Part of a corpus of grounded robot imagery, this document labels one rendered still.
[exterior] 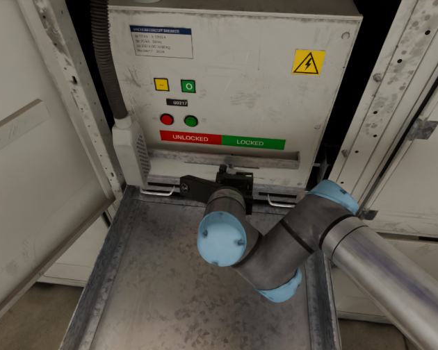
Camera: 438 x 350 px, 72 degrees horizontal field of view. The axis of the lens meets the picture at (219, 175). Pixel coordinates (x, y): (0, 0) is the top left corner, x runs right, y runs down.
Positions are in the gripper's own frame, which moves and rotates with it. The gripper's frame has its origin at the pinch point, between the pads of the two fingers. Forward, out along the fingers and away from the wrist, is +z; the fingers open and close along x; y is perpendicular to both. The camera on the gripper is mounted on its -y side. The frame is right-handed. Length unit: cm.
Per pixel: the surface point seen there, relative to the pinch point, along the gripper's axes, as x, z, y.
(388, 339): -92, 45, 81
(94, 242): -39, 22, -48
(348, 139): 12.1, -5.5, 27.7
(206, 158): 3.6, -0.3, -4.7
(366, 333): -91, 46, 71
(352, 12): 36.3, -11.3, 22.0
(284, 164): 3.7, -0.6, 15.2
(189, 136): 8.7, 1.4, -9.5
